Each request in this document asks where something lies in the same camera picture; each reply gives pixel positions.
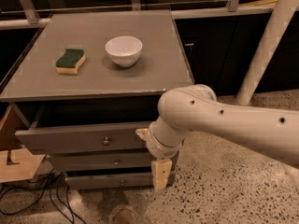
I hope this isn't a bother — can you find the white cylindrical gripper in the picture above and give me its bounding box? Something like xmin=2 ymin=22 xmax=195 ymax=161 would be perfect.
xmin=135 ymin=117 xmax=191 ymax=191

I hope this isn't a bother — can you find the grey top drawer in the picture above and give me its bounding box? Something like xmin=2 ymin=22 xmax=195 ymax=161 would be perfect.
xmin=16 ymin=105 xmax=150 ymax=154

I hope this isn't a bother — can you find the grey drawer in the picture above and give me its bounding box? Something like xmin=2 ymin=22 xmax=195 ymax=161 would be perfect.
xmin=64 ymin=173 xmax=153 ymax=190
xmin=48 ymin=149 xmax=155 ymax=172
xmin=16 ymin=105 xmax=150 ymax=154

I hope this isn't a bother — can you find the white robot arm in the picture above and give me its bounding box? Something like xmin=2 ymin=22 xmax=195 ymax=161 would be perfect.
xmin=135 ymin=85 xmax=299 ymax=191

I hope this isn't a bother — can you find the grey bottom drawer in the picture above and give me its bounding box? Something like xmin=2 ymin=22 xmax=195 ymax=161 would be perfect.
xmin=64 ymin=173 xmax=153 ymax=190

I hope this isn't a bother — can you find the grey middle drawer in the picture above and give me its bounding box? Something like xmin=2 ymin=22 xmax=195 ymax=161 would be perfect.
xmin=48 ymin=149 xmax=155 ymax=172

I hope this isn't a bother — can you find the grey drawer cabinet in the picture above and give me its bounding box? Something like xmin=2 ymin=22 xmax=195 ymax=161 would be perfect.
xmin=1 ymin=10 xmax=193 ymax=177

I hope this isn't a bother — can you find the white ceramic bowl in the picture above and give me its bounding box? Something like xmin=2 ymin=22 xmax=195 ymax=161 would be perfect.
xmin=105 ymin=36 xmax=143 ymax=67

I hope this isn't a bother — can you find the green yellow sponge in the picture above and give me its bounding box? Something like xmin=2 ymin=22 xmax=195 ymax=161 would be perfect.
xmin=55 ymin=49 xmax=86 ymax=75

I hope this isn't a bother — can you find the wooden box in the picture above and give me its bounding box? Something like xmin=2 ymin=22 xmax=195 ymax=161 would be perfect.
xmin=0 ymin=106 xmax=44 ymax=183

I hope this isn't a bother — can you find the metal railing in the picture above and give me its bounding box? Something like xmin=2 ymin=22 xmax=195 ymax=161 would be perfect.
xmin=0 ymin=0 xmax=279 ymax=30

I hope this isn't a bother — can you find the white diagonal pole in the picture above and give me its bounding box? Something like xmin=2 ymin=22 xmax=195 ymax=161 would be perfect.
xmin=236 ymin=0 xmax=299 ymax=105

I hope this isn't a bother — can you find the blue cable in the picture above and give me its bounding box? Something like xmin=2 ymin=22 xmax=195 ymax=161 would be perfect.
xmin=48 ymin=175 xmax=88 ymax=224

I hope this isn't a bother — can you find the black cable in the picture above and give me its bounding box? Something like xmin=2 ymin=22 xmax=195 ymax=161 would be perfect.
xmin=0 ymin=168 xmax=64 ymax=217

